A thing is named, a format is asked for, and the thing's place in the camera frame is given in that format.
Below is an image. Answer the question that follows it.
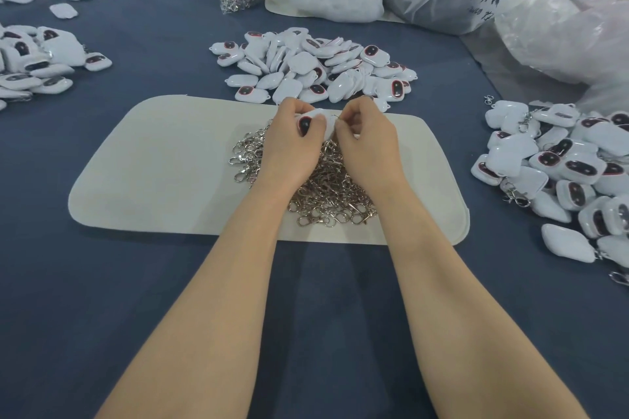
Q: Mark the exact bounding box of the person's left forearm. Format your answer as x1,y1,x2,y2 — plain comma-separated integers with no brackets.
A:
95,190,306,419

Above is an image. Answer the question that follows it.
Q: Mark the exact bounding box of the cream felt work mat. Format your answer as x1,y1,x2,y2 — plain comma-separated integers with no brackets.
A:
67,94,471,246

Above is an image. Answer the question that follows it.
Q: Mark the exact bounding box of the white fob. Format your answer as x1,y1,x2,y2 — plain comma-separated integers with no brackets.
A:
297,107,341,138

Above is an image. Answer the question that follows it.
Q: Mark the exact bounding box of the person's right hand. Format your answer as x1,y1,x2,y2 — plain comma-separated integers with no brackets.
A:
336,96,405,204

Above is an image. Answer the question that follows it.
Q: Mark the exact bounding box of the person's right forearm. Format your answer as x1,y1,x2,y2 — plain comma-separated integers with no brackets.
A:
373,188,589,419

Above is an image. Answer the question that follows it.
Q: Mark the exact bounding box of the pile of finished fobs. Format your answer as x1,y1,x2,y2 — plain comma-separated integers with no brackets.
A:
470,96,629,285

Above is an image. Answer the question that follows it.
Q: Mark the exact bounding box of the crumpled clear plastic bag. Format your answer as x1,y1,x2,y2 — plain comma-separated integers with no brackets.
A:
494,0,629,113

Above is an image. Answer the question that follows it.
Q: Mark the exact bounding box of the person's left hand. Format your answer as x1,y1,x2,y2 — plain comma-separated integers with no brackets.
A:
254,98,328,201

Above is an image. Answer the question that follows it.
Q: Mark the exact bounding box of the pile of metal clasps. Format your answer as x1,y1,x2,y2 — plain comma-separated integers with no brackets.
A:
229,124,379,228

